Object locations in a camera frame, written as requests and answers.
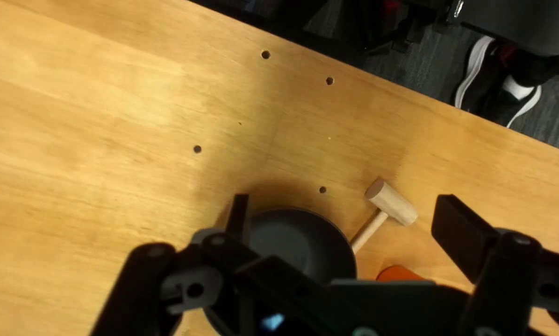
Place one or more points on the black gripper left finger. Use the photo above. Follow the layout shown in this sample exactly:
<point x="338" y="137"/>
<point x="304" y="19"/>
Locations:
<point x="145" y="286"/>

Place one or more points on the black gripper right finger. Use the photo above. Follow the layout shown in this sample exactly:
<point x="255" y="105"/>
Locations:
<point x="496" y="273"/>

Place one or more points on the orange cup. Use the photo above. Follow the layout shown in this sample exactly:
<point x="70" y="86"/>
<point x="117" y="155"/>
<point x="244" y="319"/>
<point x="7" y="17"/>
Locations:
<point x="403" y="275"/>

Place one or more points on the black bowl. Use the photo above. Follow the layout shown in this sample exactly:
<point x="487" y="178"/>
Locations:
<point x="304" y="239"/>

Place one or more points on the wooden mallet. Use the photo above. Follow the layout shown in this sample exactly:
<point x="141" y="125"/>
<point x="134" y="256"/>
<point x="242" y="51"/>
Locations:
<point x="392" y="202"/>

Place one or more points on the black white sneaker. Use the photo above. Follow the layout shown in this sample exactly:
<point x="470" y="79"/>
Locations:
<point x="496" y="81"/>

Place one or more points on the black office chair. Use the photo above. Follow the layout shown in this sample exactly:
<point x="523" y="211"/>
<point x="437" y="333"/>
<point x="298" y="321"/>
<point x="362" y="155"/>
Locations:
<point x="523" y="21"/>

